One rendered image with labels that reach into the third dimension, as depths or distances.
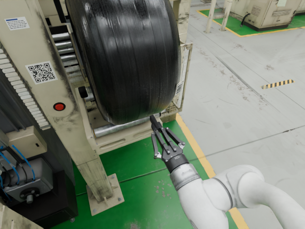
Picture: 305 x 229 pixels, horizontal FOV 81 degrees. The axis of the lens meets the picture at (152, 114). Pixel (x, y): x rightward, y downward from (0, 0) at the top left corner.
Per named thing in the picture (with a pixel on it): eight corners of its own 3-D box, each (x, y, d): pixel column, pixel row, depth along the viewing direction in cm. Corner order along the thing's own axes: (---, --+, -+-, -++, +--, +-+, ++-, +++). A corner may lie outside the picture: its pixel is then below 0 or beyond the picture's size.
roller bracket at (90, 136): (92, 151, 82) (86, 138, 75) (79, 100, 108) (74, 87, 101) (99, 149, 83) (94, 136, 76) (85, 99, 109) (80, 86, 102)
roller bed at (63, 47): (52, 89, 107) (28, 39, 86) (51, 77, 117) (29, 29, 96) (86, 81, 113) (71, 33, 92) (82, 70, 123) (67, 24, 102)
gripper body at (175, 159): (193, 159, 59) (179, 137, 64) (170, 169, 56) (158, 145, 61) (188, 168, 65) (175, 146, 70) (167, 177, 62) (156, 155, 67)
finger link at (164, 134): (174, 151, 62) (177, 150, 63) (160, 126, 68) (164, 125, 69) (172, 156, 65) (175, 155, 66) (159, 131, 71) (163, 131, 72)
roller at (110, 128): (91, 129, 85) (94, 138, 85) (91, 129, 81) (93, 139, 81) (156, 108, 95) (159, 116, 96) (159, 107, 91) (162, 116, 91)
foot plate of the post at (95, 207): (91, 216, 140) (91, 214, 137) (86, 185, 157) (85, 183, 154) (124, 201, 147) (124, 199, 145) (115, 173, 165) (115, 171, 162)
